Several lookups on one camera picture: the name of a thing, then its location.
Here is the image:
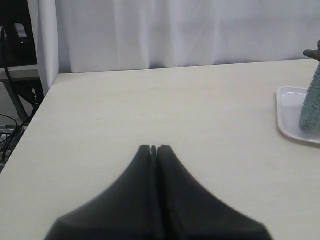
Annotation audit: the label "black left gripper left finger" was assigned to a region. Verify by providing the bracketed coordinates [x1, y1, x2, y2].
[45, 145, 154, 240]

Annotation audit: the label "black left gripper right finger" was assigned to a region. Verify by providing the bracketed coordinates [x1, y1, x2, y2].
[156, 145, 272, 240]

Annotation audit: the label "white rectangular tray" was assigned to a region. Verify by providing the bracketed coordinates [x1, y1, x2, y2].
[275, 86, 320, 146]

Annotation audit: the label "green knitted scarf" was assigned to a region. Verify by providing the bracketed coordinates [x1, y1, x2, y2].
[299, 64, 320, 132]

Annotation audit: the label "white plush snowman toy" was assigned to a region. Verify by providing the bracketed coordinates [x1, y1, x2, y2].
[303, 40, 320, 62]

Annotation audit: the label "white backdrop curtain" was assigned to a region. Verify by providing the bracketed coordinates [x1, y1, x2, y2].
[28, 0, 320, 92]

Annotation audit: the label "black floor cables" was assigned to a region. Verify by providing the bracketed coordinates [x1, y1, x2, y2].
[0, 113, 31, 163]

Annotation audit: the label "black metal rack frame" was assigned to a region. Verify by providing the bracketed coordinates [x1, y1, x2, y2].
[0, 0, 45, 121]

